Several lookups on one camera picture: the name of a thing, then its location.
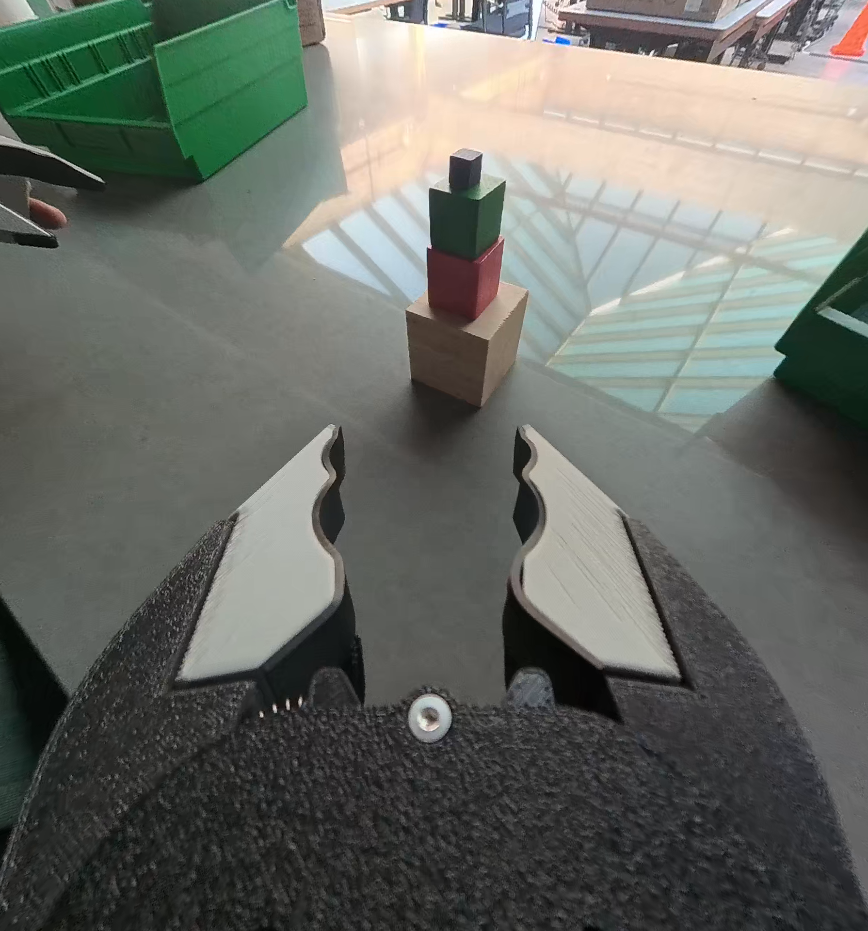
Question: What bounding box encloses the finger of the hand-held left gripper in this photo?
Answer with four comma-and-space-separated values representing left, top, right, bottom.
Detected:
0, 193, 60, 250
0, 124, 106, 192

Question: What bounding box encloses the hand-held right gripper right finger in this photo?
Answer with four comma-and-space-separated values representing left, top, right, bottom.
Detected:
503, 424, 684, 685

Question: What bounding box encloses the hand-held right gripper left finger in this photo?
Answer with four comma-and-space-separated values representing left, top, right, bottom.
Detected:
174, 424, 366, 705

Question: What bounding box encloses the green plastic bin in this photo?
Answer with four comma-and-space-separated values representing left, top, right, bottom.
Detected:
773, 193, 868, 445
0, 0, 309, 183

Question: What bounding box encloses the large plain wooden cube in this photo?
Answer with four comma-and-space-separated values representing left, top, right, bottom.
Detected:
405, 284, 530, 407

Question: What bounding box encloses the red wooden cube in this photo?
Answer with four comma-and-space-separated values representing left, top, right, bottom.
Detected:
427, 236, 505, 320

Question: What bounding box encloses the green wooden cube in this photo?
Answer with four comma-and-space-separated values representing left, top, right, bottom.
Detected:
428, 175, 507, 261

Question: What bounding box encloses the wooden-top work table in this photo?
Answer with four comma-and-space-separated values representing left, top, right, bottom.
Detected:
558, 0, 799, 63

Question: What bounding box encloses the scribbled cardboard box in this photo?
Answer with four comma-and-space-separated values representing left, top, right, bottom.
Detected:
587, 0, 740, 23

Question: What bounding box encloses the orange traffic cone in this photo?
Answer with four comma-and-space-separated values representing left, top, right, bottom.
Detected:
830, 0, 868, 58

